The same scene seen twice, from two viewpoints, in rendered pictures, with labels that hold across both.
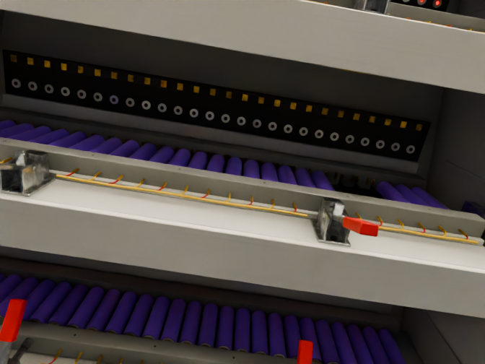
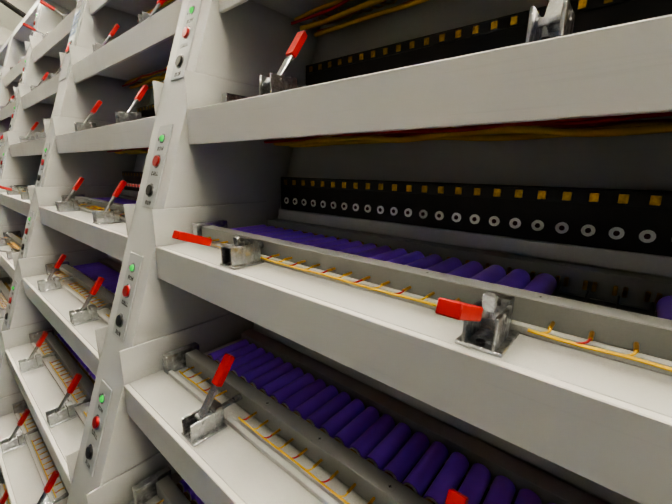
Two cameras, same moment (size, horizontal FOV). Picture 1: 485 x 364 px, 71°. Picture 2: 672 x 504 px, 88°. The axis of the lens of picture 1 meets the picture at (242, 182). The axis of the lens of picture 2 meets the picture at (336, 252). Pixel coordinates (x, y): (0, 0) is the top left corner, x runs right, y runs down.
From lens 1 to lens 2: 0.16 m
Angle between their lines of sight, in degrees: 41
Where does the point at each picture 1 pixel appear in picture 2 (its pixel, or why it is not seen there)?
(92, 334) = (279, 407)
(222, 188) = (381, 276)
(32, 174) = (241, 253)
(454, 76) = not seen: outside the picture
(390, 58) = (570, 91)
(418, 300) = (641, 487)
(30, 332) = (242, 389)
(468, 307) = not seen: outside the picture
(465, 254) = not seen: outside the picture
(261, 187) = (419, 276)
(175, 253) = (312, 330)
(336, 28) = (485, 76)
